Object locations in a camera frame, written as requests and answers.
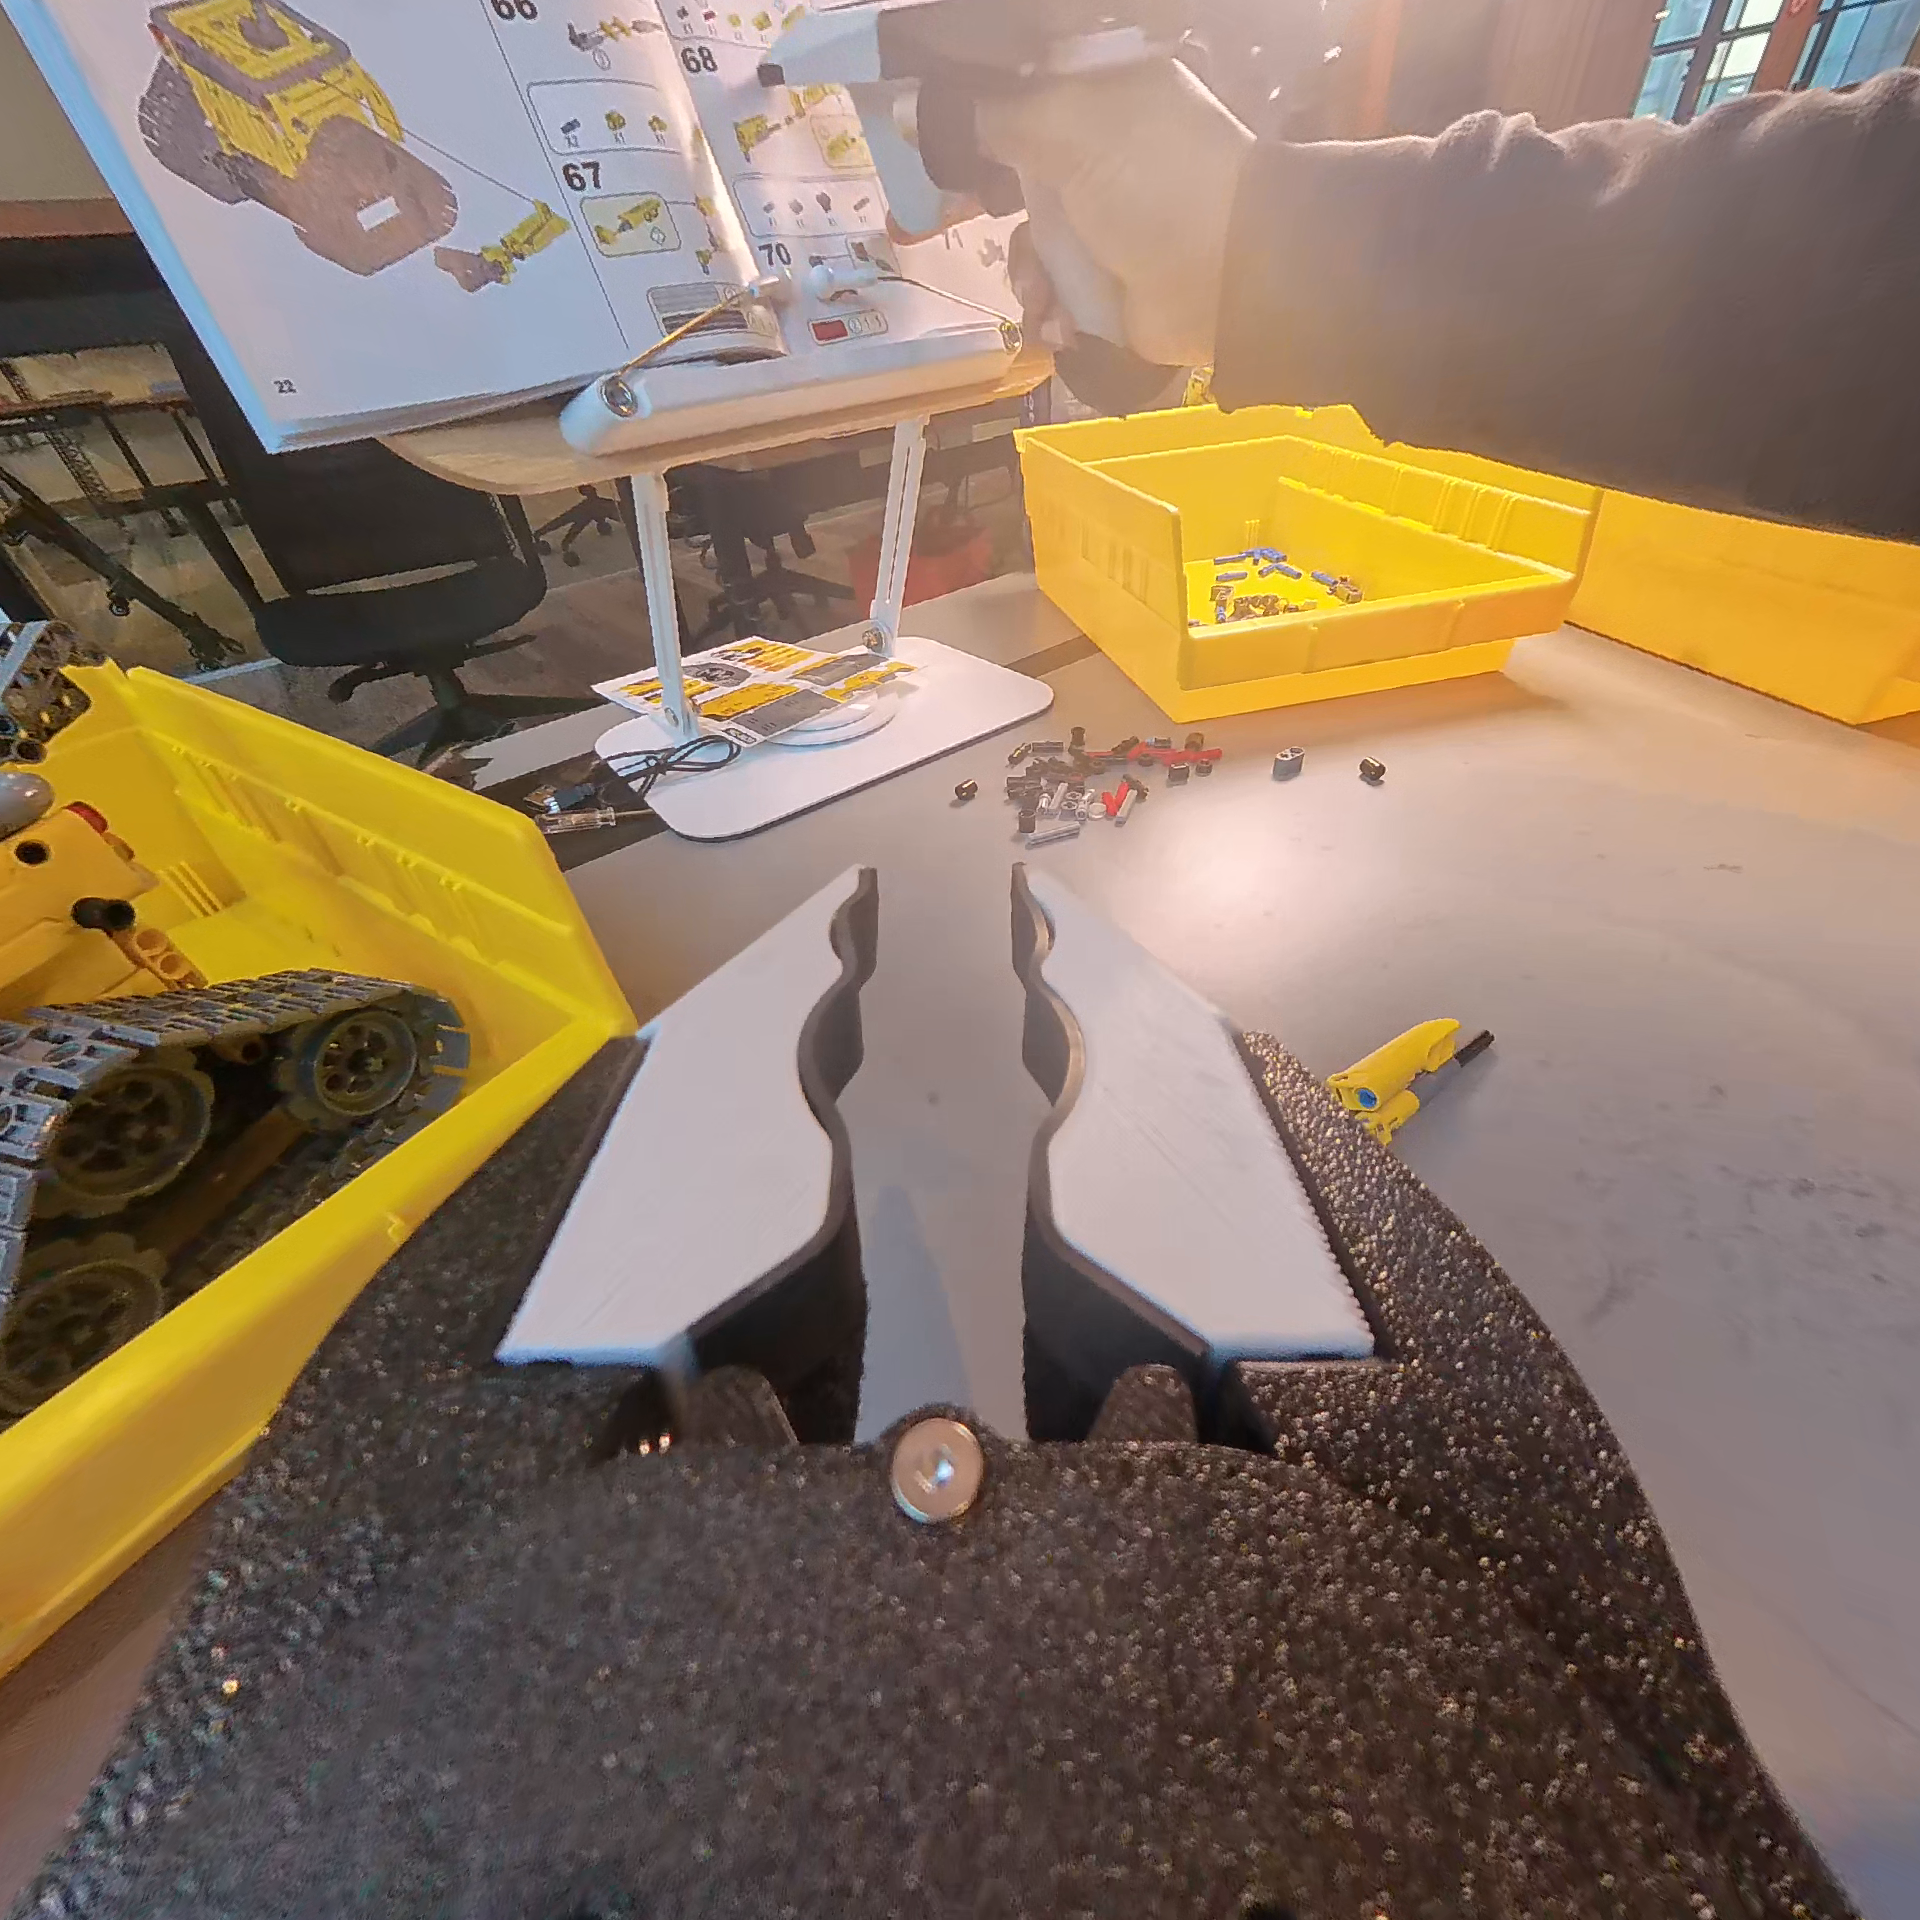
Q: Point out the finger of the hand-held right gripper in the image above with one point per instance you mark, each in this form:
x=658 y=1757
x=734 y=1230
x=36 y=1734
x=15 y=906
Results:
x=841 y=45

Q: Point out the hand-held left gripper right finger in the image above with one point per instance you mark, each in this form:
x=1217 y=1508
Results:
x=1187 y=1198

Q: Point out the heap of blue tan pieces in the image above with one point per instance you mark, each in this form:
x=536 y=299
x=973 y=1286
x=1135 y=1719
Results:
x=1274 y=593

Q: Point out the white book stand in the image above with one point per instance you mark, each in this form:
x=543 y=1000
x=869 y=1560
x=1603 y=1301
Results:
x=932 y=735

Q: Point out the open building instruction booklet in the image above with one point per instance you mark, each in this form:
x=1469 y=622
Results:
x=453 y=151

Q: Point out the yellow black sticker sheet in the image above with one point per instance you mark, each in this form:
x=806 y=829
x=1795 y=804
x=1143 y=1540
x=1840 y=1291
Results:
x=750 y=698

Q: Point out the red crate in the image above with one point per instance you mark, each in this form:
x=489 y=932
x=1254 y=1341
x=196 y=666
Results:
x=922 y=564

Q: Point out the person's right forearm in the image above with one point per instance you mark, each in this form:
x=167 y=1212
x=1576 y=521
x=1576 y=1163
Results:
x=1576 y=302

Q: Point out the large black office chair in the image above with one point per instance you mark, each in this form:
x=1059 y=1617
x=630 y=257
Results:
x=406 y=599

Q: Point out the dark-framed window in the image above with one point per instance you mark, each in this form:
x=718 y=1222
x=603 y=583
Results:
x=1770 y=53

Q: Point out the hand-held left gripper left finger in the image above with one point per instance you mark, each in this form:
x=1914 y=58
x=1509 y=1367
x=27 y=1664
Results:
x=691 y=1188

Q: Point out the black metal rack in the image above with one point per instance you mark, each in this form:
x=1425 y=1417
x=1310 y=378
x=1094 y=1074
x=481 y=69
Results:
x=104 y=494

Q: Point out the yellow tracked brick robot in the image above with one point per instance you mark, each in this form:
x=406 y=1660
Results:
x=151 y=1126

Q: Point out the person's right hand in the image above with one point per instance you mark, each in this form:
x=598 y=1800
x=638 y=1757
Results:
x=1139 y=193

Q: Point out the yellow brick arm with axle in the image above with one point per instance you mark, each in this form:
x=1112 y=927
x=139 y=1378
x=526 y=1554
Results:
x=1390 y=1066

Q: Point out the yellow storage bin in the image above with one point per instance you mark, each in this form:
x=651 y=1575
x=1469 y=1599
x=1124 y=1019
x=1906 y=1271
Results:
x=377 y=871
x=1724 y=599
x=1112 y=509

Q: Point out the grey desk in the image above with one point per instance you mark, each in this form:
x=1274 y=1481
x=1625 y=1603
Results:
x=1576 y=973

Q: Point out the pile of black red pieces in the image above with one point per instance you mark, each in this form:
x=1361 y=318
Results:
x=1094 y=782

